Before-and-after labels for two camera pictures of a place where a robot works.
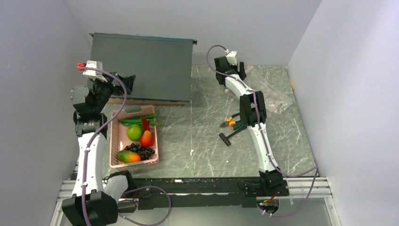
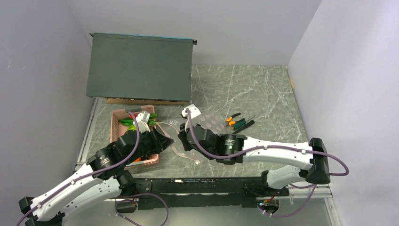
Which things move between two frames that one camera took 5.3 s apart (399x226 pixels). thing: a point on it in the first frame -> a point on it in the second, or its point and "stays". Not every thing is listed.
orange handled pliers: x=229 y=122 stays
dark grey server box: x=163 y=67 stays
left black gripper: x=117 y=90 -> x=160 y=141
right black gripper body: x=235 y=68 -> x=187 y=145
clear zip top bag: x=276 y=100 -> x=217 y=124
